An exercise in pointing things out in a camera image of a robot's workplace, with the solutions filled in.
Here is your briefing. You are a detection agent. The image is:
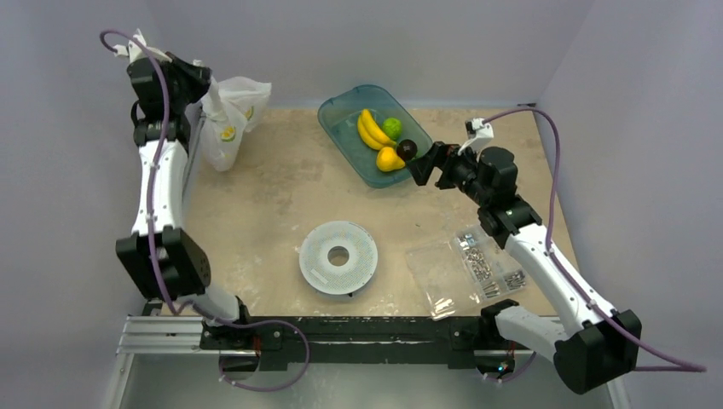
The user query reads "clear plastic screw box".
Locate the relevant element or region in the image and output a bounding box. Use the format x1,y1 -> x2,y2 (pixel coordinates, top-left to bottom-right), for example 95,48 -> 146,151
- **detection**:
406,225 -> 528,320

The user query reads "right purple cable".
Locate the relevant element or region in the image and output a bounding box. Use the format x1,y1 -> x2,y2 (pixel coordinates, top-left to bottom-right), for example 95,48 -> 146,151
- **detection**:
480,105 -> 707,385

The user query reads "teal plastic tray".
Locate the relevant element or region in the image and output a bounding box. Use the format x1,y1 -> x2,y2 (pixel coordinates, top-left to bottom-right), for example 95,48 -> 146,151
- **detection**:
317,84 -> 432,188

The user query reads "dark purple fake plum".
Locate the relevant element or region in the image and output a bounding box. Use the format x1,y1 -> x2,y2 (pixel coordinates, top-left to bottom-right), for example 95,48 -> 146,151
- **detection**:
396,139 -> 418,162

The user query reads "yellow fake banana bunch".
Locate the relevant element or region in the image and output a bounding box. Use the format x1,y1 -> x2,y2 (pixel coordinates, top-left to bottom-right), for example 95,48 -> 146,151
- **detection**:
357,109 -> 396,151

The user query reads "green fake lime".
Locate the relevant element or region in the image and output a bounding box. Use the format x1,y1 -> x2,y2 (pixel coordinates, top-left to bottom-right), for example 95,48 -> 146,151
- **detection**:
381,118 -> 402,141

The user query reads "white plastic bag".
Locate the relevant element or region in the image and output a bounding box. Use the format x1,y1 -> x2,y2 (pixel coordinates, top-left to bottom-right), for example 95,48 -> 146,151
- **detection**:
200,76 -> 273,172

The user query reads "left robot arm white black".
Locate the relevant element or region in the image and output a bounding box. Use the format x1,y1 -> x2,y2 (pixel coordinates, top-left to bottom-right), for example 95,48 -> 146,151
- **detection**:
115,55 -> 254,349

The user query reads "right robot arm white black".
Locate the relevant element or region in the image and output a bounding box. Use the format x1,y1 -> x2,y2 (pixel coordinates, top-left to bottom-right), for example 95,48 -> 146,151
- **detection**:
396,140 -> 642,395

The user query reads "purple cable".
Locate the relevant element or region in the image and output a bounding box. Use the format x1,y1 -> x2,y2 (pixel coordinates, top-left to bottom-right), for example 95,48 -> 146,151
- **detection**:
480,105 -> 707,385
100,29 -> 310,394

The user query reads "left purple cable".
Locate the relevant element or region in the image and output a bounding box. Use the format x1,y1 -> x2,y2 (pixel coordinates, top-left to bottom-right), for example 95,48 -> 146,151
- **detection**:
100,29 -> 310,394

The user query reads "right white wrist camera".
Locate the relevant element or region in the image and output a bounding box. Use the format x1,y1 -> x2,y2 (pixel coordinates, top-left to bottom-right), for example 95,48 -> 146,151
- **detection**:
458,118 -> 494,155

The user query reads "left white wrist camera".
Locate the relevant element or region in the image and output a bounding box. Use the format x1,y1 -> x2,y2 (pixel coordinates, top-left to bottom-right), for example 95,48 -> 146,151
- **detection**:
111,29 -> 171,63

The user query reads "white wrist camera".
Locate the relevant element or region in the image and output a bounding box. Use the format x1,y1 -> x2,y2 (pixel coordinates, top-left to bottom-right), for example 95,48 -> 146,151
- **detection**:
458,118 -> 494,155
111,29 -> 171,63

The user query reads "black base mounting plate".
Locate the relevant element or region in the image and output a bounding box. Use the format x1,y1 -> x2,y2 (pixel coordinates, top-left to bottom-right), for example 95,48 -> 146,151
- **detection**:
200,316 -> 516,375

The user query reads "yellow fake pear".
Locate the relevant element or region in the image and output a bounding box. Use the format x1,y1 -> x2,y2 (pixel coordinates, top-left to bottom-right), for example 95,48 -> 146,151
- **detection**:
375,147 -> 405,173

